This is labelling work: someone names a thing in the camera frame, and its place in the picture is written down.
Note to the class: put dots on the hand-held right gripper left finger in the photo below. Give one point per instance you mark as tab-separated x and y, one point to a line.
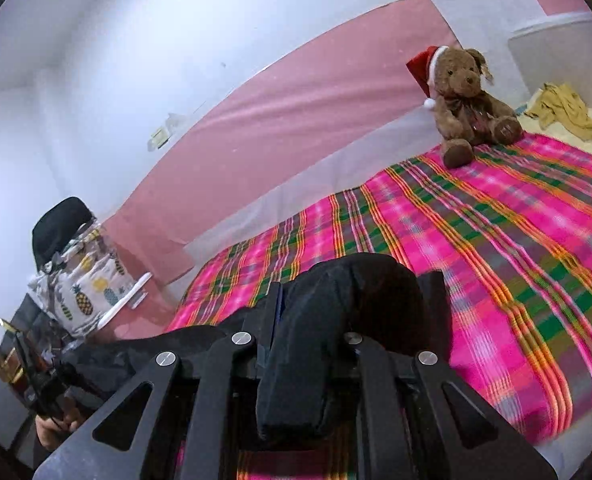
268	322

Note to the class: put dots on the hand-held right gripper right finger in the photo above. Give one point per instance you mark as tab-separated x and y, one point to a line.
433	310

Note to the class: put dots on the black quilted jacket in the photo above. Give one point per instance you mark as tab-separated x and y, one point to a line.
326	310

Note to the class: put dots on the person's left hand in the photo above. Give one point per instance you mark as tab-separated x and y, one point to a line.
50	432

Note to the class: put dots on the brown wooden furniture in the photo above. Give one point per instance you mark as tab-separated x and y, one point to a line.
6	364

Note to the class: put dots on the pink green plaid blanket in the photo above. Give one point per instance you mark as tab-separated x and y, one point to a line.
476	260

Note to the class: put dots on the pineapple print cloth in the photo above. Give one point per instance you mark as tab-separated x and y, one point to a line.
85	285

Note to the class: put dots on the white plastic bar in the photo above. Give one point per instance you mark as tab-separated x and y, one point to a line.
125	300

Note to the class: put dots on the brown teddy bear, santa hat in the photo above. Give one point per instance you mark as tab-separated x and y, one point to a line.
463	105

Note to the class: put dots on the pale yellow printed sheet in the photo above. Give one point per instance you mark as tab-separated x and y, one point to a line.
528	121

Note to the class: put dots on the yellow crumpled cloth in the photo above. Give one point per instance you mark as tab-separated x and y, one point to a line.
561	105

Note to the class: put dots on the white padded headboard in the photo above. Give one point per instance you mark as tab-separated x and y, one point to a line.
551	50

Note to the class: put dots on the white wall socket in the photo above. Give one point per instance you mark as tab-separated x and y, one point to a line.
158	136

